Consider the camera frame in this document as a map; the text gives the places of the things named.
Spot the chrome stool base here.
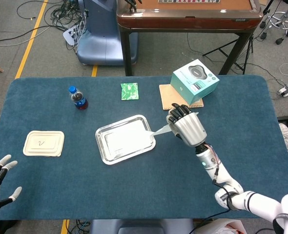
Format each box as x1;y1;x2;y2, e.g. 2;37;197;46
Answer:
259;0;288;45

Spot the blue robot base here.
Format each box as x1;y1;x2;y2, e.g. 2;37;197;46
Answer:
76;0;139;66

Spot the white socket panel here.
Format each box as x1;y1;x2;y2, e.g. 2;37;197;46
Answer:
62;25;86;46

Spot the teal product box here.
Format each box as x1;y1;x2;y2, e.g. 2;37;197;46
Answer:
170;58;220;105

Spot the black tripod stand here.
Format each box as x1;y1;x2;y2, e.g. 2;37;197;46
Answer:
202;36;254;75

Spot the white paper sheet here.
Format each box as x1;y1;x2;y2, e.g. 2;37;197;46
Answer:
150;112;199;137

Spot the kraft spiral notebook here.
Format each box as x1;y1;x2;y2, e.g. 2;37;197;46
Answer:
159;84;205;111

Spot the grey-blue robot torso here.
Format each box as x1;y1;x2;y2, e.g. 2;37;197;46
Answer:
89;218;195;234

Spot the blue felt table cover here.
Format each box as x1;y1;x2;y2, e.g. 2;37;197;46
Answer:
0;74;288;221

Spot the green snack packet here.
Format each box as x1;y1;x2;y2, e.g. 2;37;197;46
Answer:
120;82;140;101

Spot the brown mahjong table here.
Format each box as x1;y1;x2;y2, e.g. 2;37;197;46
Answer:
116;0;264;76

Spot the white plastic bag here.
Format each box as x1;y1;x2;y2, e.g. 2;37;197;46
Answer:
194;218;247;234

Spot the silver metal tray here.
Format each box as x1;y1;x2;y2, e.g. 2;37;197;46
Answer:
95;114;157;166

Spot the cola bottle blue cap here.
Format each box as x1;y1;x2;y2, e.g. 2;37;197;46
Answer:
68;85;89;111

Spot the black floor cable tangle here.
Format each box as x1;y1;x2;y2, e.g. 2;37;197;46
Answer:
17;0;88;32

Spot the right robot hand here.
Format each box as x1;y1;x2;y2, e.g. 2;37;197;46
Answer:
165;103;207;147

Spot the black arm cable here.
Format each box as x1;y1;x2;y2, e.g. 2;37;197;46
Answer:
192;167;240;231

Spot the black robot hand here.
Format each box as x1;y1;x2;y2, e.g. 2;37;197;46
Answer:
124;0;143;12

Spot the white shoe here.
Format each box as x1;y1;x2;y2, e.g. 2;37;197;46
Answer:
279;123;288;156

